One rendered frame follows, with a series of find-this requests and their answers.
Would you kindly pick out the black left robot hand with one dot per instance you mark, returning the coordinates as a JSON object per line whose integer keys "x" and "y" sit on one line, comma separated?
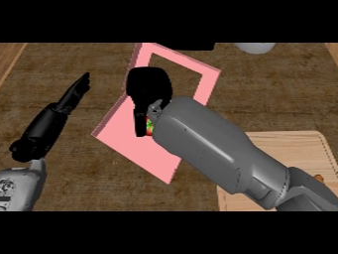
{"x": 45, "y": 129}

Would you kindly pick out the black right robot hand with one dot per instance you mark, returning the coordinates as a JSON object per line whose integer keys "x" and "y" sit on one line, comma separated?
{"x": 150, "y": 84}

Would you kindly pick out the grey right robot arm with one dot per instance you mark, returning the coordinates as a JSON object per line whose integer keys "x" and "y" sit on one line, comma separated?
{"x": 211, "y": 145}

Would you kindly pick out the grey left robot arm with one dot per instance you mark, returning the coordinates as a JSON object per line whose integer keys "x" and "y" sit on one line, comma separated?
{"x": 11, "y": 188}

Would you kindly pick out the red tomato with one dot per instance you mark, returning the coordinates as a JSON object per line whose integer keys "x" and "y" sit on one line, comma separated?
{"x": 150, "y": 128}

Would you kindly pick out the pink cutting board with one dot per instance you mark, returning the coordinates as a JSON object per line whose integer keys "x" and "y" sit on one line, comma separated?
{"x": 128, "y": 142}

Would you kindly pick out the tan cardboard box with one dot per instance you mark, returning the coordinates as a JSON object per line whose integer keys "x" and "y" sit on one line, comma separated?
{"x": 299, "y": 149}

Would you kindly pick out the pale grey round object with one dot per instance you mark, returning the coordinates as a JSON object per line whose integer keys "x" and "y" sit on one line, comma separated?
{"x": 255, "y": 47}

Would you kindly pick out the small orange object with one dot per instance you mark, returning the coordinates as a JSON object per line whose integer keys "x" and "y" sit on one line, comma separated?
{"x": 318, "y": 178}

